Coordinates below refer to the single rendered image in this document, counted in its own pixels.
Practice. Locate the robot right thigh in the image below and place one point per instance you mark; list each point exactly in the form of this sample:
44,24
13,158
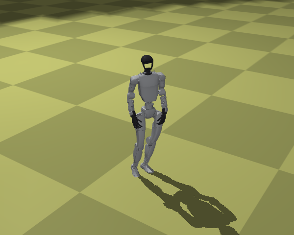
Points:
140,133

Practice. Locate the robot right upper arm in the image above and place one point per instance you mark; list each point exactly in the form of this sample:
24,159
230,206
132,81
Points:
133,81

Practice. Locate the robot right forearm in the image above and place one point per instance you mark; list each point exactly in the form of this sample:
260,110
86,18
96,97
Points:
130,105

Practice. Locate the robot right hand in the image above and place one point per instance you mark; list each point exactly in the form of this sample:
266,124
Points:
135,121

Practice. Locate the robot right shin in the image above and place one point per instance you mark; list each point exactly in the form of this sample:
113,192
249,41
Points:
137,156

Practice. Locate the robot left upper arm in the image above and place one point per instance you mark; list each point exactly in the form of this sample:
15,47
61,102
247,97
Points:
161,83

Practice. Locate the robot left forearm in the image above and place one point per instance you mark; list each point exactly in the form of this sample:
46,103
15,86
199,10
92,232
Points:
164,102

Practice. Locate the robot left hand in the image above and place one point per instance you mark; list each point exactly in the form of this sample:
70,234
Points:
163,117

